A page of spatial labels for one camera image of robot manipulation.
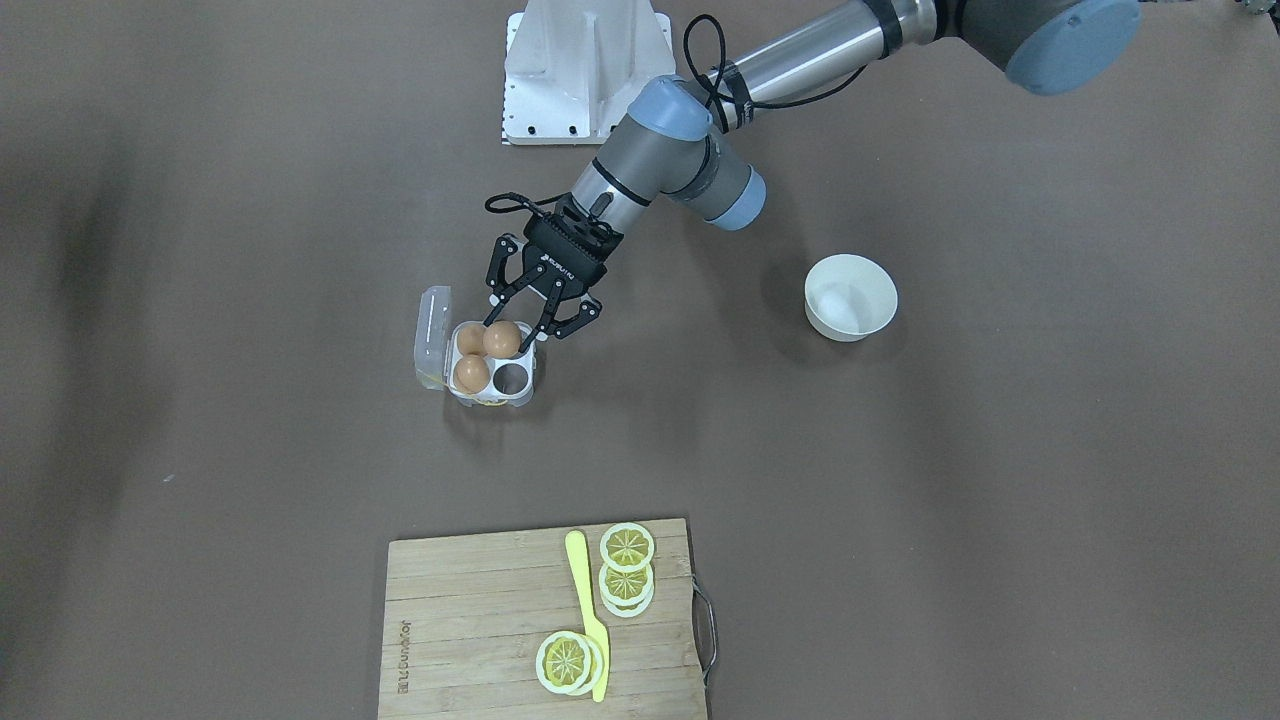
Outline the brown egg from bowl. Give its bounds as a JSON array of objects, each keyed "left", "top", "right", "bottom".
[{"left": 481, "top": 320, "right": 524, "bottom": 359}]

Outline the brown egg in box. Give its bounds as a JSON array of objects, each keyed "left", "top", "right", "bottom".
[
  {"left": 451, "top": 355, "right": 492, "bottom": 395},
  {"left": 454, "top": 322, "right": 486, "bottom": 357}
]

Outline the clear plastic egg box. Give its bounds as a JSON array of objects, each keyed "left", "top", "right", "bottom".
[{"left": 412, "top": 284, "right": 538, "bottom": 407}]

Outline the yellow plastic knife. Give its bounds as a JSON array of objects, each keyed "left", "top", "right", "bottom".
[{"left": 564, "top": 529, "right": 611, "bottom": 703}]

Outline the lemon slice stack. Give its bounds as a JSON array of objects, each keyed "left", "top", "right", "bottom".
[
  {"left": 598, "top": 521, "right": 657, "bottom": 573},
  {"left": 598, "top": 565, "right": 655, "bottom": 618}
]

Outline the white bowl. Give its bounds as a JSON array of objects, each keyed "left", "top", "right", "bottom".
[{"left": 804, "top": 254, "right": 899, "bottom": 343}]

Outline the lemon slice single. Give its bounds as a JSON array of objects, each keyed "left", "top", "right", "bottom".
[{"left": 535, "top": 630, "right": 605, "bottom": 697}]

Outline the white pedestal column base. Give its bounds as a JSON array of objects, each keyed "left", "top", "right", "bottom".
[{"left": 500, "top": 1, "right": 676, "bottom": 146}]

